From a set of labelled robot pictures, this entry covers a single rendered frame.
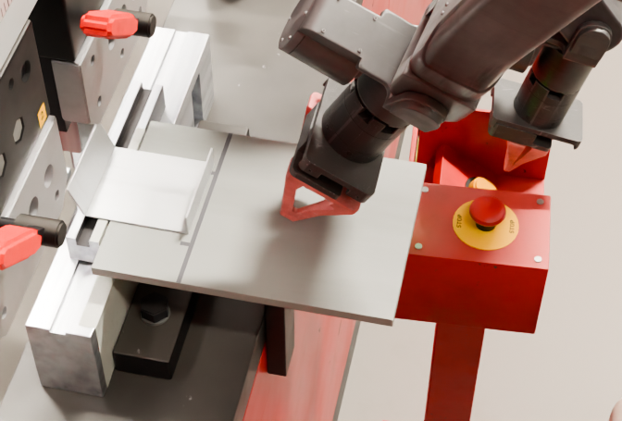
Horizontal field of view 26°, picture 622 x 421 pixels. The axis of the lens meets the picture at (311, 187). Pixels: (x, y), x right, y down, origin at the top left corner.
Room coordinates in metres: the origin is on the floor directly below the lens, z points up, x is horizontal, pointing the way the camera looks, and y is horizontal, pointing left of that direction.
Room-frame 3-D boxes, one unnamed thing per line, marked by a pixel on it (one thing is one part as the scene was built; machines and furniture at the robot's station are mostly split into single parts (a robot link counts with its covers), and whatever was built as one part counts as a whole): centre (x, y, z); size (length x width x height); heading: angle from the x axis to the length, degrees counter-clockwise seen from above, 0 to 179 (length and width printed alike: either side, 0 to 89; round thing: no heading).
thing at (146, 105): (0.84, 0.18, 0.99); 0.20 x 0.03 x 0.03; 168
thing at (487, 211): (0.94, -0.19, 0.79); 0.04 x 0.04 x 0.04
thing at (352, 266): (0.77, 0.04, 1.00); 0.26 x 0.18 x 0.01; 78
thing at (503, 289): (0.99, -0.19, 0.75); 0.20 x 0.16 x 0.18; 172
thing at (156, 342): (0.83, 0.12, 0.89); 0.30 x 0.05 x 0.03; 168
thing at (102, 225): (0.81, 0.17, 0.99); 0.14 x 0.01 x 0.03; 168
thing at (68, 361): (0.86, 0.17, 0.92); 0.39 x 0.06 x 0.10; 168
